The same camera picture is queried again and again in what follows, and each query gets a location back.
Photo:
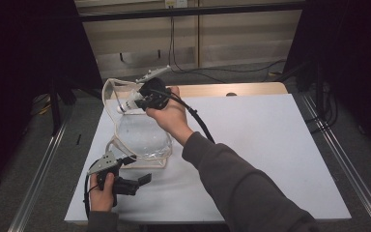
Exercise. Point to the dark round table grommet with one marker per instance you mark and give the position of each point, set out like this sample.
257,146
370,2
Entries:
231,94

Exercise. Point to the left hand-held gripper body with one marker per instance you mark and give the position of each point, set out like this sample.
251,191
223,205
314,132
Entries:
105,162

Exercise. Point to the clear plastic bag beige trim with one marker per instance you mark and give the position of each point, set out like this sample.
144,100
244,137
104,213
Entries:
141,138

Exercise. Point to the small black floor piece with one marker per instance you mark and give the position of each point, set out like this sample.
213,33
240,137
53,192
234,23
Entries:
78,139

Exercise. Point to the person's right hand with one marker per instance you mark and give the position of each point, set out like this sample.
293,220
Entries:
172,119

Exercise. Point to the person's left hand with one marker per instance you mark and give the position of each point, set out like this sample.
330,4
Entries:
101,201

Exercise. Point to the dark curtain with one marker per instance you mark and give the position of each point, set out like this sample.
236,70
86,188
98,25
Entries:
360,64
19,64

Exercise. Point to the small black wall clip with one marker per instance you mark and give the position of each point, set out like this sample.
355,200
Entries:
121,57

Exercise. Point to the black metal stand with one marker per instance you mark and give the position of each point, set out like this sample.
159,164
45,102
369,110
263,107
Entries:
319,90
55,112

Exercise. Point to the white table mat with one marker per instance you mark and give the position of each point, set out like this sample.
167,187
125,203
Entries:
270,145

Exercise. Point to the metal floor rail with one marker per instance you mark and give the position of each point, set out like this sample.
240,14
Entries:
344,164
38,180

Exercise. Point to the white wall socket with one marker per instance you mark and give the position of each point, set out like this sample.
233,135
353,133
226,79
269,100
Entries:
176,3

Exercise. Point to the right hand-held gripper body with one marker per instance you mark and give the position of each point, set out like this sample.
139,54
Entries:
156,93

